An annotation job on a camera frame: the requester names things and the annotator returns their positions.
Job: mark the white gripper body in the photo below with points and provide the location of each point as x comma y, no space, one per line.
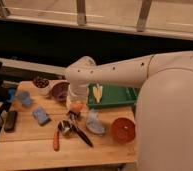
78,95

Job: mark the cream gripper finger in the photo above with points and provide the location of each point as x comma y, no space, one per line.
68,103

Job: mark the red yellow apple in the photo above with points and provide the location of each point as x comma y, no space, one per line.
76,107

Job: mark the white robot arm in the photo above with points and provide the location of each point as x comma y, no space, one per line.
164,110

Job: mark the green plastic tray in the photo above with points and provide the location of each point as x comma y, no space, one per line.
112,96

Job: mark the purple plastic bowl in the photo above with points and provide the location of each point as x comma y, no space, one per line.
59,91

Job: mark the yellow corn toy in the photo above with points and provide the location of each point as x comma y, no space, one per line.
98,92

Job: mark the blue sponge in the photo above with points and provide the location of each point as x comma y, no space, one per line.
41,116

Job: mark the blue white cloth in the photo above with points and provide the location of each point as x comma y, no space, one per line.
93,124

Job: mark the orange carrot toy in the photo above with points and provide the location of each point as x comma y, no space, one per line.
56,140

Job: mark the orange plastic bowl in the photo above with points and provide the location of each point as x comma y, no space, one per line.
122,130

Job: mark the black rectangular block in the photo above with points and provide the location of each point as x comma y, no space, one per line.
10,121

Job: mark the metal spoon black handle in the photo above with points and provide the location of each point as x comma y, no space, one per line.
67,128

